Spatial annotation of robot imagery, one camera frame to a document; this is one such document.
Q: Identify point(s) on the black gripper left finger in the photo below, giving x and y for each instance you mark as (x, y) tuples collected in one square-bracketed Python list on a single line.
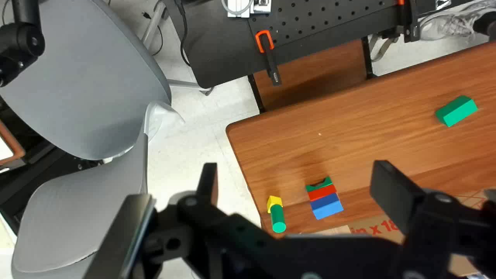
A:
[(208, 180)]

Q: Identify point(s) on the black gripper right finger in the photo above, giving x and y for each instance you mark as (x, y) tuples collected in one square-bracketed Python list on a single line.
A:
[(396, 187)]

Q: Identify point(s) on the long green block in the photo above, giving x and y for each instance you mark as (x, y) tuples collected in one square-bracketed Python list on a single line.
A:
[(456, 111)]

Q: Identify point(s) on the yellow block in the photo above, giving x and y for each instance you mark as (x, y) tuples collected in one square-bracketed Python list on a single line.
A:
[(273, 201)]

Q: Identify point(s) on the blue block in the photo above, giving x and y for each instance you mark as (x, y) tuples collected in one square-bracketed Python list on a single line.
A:
[(326, 208)]

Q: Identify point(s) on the red block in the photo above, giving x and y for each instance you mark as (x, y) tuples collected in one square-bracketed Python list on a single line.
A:
[(322, 192)]

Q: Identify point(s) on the green arch block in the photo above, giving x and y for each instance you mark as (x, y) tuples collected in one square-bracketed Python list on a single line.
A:
[(317, 186)]

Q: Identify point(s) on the green cylinder block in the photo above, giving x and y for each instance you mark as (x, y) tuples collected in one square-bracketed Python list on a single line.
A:
[(278, 218)]

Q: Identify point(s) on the orange black clamp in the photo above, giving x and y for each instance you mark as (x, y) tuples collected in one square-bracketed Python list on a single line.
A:
[(266, 48)]

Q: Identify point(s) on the light grey plastic chair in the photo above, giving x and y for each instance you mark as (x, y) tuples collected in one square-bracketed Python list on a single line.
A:
[(87, 77)]

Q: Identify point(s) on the white power adapter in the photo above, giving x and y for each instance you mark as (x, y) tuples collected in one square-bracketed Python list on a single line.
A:
[(247, 6)]

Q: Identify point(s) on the black perforated breadboard table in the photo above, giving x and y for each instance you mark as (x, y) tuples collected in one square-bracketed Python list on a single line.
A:
[(311, 31)]

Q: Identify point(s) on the black round device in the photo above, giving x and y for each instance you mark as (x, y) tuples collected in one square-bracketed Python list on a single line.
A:
[(18, 43)]

